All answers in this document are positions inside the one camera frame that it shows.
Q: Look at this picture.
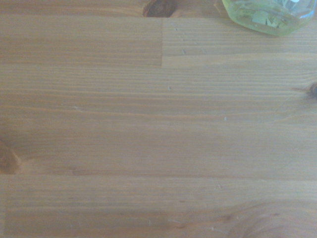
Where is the clear yellow sanitizer bottle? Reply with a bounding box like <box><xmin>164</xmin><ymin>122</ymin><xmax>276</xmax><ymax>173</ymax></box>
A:
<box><xmin>221</xmin><ymin>0</ymin><xmax>317</xmax><ymax>37</ymax></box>

